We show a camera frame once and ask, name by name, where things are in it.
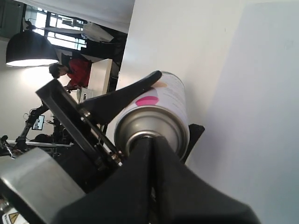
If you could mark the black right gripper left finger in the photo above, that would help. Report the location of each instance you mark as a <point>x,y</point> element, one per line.
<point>122,199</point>

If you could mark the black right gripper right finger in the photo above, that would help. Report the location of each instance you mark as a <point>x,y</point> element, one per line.
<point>184,198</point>

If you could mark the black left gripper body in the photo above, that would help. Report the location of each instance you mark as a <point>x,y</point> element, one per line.
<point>93,158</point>

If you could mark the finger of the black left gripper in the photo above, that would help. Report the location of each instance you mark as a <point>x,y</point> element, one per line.
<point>103,109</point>
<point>195,131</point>

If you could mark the silver spray can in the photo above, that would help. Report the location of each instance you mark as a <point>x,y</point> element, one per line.
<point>161,111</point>

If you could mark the person in red shirt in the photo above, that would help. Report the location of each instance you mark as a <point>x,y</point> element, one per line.
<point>78,71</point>

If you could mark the black studio lamp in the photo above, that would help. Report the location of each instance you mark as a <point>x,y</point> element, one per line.
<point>30,49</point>

